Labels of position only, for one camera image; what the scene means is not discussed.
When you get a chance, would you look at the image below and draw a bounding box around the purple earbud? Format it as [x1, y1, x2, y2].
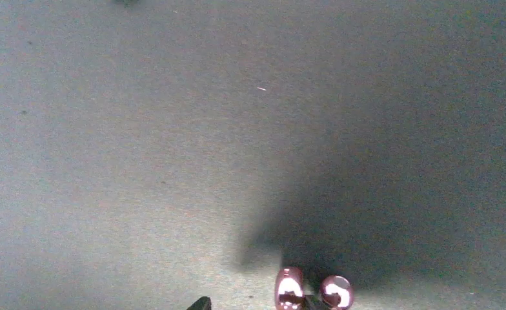
[274, 267, 354, 310]

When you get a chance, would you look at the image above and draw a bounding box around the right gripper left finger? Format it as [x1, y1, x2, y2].
[187, 296, 212, 310]

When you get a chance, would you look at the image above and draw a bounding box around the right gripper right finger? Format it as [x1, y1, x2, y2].
[304, 295, 328, 310]

